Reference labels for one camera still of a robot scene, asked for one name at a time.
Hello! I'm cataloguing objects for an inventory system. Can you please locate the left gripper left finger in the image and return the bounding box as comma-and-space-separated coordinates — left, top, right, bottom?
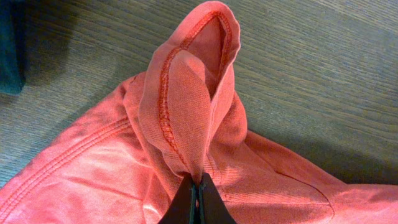
159, 175, 197, 224

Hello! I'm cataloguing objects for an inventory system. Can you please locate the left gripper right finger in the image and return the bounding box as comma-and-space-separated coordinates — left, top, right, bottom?
198, 173, 236, 224

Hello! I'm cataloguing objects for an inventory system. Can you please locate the orange printed t-shirt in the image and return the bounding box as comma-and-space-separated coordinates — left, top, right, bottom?
1, 1, 397, 223

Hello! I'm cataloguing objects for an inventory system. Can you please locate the dark folded clothes pile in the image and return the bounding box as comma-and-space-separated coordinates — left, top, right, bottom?
1, 0, 26, 95

